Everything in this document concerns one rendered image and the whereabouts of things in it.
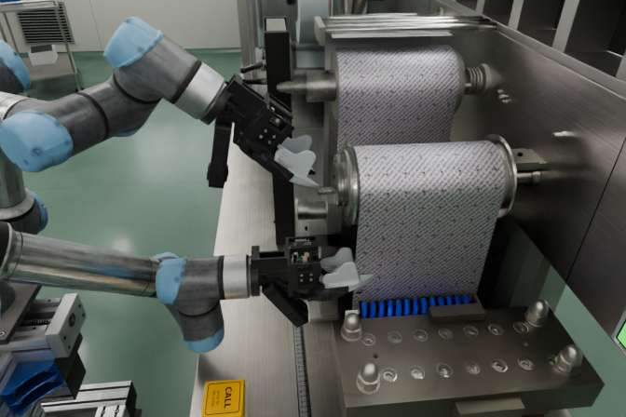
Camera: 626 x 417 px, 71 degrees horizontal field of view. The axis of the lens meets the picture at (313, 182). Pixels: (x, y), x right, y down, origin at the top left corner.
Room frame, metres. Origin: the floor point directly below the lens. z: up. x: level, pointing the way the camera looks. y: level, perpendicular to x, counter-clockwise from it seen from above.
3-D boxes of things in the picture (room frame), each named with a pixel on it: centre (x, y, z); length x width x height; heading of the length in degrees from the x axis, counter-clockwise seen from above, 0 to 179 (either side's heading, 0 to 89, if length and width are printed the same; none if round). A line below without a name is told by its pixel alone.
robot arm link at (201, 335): (0.56, 0.21, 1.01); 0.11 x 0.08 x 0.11; 39
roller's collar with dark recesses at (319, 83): (0.88, -0.02, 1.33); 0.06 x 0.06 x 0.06; 5
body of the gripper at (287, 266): (0.56, 0.05, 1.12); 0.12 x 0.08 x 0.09; 95
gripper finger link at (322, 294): (0.54, -0.02, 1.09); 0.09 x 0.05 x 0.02; 94
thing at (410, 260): (0.58, -0.19, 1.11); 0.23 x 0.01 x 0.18; 95
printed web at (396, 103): (0.77, -0.17, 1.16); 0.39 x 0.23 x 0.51; 5
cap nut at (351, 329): (0.50, -0.07, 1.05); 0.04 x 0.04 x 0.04
